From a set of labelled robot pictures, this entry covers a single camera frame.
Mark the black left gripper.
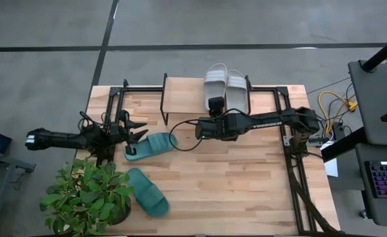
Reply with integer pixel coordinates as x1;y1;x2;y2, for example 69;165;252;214
109;109;149;156

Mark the teal rubber slide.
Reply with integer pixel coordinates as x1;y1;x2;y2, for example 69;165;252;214
126;167;170;218
124;132;179;162

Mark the green potted plant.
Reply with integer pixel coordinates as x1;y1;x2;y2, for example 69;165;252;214
39;157;136;237

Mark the black power strip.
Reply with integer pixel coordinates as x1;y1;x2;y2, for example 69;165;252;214
330;120;346;142

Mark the white paper sheet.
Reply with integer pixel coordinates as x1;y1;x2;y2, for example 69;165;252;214
321;140;340;178

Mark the black desk beam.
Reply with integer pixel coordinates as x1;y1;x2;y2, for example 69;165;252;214
321;126;368;163

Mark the grey desk with pole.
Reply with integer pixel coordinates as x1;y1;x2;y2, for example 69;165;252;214
347;59;387;147

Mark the black pole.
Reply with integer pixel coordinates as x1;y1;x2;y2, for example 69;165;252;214
360;30;387;73

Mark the grey desk with keyboard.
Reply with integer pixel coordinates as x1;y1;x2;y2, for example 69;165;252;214
354;143;387;228

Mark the wooden shelf with black frame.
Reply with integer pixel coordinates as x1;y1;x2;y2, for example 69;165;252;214
159;72;254;126

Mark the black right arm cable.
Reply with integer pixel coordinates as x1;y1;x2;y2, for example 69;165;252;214
168;108;247;153

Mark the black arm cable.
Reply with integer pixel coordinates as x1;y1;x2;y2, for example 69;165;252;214
78;111;112;132
168;108;247;153

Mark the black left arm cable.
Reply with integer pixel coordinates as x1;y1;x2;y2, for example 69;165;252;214
78;111;112;132

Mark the black aluminium table frame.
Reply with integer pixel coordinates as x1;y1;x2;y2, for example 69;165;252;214
96;78;346;236

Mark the yellow cable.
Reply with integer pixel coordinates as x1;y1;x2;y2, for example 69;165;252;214
317;90;359;132

